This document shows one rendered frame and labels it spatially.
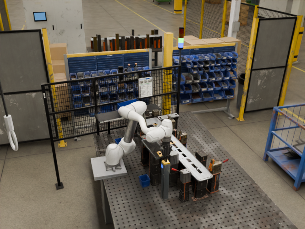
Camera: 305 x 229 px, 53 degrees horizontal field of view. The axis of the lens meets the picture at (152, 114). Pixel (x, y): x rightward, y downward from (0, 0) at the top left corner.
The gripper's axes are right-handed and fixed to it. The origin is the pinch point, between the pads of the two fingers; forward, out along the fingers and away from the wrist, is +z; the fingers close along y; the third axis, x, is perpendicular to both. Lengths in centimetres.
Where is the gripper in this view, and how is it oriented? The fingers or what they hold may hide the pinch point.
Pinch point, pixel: (165, 158)
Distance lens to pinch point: 295.6
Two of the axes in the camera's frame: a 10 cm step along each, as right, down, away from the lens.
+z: -0.1, 8.9, 4.5
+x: -4.1, -4.1, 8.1
